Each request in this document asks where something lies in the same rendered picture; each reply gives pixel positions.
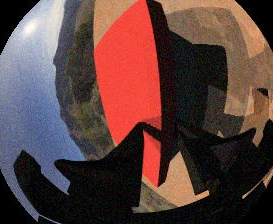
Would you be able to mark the red lid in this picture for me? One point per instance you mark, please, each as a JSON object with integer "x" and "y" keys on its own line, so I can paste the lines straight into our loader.
{"x": 136, "y": 75}

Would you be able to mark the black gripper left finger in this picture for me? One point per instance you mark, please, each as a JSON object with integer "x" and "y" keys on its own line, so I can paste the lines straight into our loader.
{"x": 121, "y": 170}

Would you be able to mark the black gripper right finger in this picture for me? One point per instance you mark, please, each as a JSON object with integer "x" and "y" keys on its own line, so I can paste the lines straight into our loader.
{"x": 206, "y": 155}

